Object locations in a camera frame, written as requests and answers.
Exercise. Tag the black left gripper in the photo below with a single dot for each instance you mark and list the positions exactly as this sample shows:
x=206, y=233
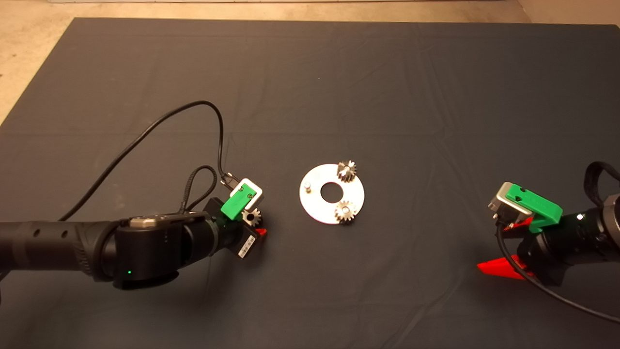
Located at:
x=232, y=237

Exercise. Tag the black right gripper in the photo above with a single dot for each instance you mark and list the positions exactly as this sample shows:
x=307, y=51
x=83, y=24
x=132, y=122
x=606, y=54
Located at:
x=545, y=259

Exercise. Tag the small steel planetary gear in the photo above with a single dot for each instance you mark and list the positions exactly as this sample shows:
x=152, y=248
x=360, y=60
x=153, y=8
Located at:
x=347, y=171
x=346, y=212
x=252, y=217

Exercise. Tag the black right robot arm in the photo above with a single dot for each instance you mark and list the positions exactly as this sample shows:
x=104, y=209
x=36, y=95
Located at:
x=596, y=232

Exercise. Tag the round metal carrier plate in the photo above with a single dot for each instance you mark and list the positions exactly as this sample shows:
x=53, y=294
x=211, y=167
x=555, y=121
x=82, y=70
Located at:
x=315, y=203

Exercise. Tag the dark grey table cloth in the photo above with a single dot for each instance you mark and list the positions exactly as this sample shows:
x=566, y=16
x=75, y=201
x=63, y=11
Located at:
x=339, y=72

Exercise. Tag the green left camera mount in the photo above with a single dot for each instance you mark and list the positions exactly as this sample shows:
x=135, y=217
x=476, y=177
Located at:
x=237, y=203

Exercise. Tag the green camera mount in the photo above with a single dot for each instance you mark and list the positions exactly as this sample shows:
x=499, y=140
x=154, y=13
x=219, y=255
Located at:
x=537, y=206
x=237, y=203

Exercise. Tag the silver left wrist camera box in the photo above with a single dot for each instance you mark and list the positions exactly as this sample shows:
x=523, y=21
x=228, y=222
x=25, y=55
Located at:
x=258, y=194

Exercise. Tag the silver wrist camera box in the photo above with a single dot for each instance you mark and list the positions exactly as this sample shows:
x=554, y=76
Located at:
x=503, y=201
x=258, y=194

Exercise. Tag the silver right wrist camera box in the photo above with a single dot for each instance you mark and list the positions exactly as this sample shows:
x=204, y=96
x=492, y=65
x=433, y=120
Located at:
x=503, y=201

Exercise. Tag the green right camera mount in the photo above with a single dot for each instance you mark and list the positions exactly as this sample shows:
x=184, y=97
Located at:
x=537, y=206

